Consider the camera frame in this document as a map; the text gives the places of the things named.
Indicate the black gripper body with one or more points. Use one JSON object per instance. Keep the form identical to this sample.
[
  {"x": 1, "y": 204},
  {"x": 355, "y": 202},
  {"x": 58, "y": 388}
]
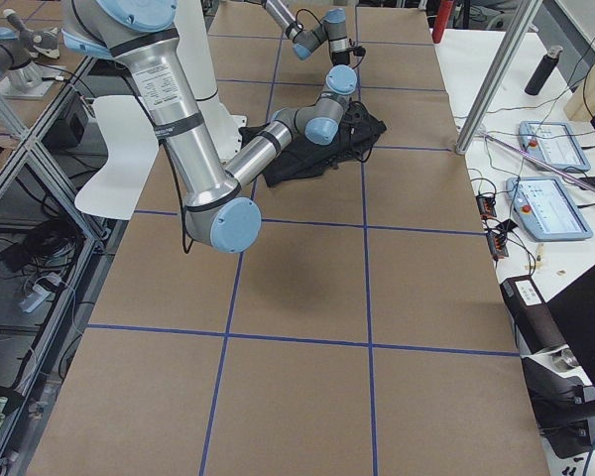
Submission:
[{"x": 340, "y": 58}]

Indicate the black t-shirt with logo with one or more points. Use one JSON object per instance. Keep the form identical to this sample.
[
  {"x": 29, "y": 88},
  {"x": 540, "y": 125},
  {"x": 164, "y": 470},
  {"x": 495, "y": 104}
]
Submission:
[{"x": 302, "y": 159}]

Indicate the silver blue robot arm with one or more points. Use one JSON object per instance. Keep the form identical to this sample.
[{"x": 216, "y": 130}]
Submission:
[
  {"x": 330, "y": 30},
  {"x": 164, "y": 46}
]

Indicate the red fire extinguisher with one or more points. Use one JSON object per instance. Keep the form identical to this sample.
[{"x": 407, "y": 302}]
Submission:
[{"x": 441, "y": 20}]

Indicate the orange circuit board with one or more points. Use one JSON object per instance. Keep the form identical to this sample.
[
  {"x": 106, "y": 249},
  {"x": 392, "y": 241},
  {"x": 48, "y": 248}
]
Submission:
[{"x": 486, "y": 206}]

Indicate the black water bottle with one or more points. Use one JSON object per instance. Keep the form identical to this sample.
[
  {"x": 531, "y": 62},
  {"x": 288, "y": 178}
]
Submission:
[{"x": 543, "y": 70}]

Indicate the metal reacher grabber tool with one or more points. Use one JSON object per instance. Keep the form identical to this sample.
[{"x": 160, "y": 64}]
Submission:
[{"x": 539, "y": 163}]

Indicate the white plastic chair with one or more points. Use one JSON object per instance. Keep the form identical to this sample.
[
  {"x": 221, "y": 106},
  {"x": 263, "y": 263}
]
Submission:
[{"x": 132, "y": 146}]

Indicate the far teach pendant tablet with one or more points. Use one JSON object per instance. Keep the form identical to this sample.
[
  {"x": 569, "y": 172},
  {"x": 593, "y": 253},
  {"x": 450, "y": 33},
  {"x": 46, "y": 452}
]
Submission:
[{"x": 553, "y": 143}]

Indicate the teach pendant tablet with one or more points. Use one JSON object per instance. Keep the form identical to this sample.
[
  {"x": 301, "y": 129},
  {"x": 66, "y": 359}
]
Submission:
[
  {"x": 544, "y": 209},
  {"x": 553, "y": 143}
]

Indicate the near teach pendant tablet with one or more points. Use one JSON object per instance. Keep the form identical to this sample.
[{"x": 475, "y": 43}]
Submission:
[{"x": 544, "y": 209}]

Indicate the black box with label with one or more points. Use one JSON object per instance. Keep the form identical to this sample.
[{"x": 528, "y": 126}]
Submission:
[{"x": 534, "y": 327}]

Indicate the black monitor on stand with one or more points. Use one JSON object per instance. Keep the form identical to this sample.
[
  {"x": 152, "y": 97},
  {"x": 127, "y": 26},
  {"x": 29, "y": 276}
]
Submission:
[{"x": 565, "y": 408}]

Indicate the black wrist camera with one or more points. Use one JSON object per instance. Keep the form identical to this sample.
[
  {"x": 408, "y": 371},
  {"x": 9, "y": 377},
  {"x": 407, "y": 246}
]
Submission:
[
  {"x": 358, "y": 51},
  {"x": 355, "y": 118}
]

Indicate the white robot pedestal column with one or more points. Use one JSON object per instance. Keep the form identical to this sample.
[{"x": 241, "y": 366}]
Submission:
[{"x": 213, "y": 99}]

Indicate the aluminium frame post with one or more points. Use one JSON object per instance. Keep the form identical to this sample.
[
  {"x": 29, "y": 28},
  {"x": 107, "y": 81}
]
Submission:
[{"x": 502, "y": 60}]

